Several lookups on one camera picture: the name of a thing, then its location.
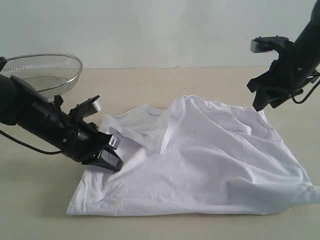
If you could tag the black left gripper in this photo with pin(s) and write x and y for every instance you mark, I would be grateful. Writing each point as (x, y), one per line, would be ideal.
(85, 144)

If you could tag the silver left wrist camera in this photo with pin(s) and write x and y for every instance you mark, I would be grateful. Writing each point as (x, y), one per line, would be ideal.
(85, 109)

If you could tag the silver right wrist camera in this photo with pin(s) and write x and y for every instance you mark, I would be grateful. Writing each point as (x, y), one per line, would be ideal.
(268, 44)

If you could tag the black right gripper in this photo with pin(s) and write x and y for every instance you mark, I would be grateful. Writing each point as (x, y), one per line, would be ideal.
(283, 81)

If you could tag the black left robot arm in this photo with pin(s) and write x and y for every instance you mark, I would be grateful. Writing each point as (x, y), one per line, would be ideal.
(22, 105)

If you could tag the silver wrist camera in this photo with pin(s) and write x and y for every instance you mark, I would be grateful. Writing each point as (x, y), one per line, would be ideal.
(268, 44)
(85, 109)

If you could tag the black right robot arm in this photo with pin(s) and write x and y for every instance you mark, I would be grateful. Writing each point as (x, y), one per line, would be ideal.
(305, 52)

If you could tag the metal wire mesh basket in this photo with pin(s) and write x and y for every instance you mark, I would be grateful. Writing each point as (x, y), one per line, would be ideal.
(49, 73)

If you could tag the white t-shirt red logo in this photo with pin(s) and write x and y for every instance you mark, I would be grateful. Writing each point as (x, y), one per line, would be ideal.
(196, 156)

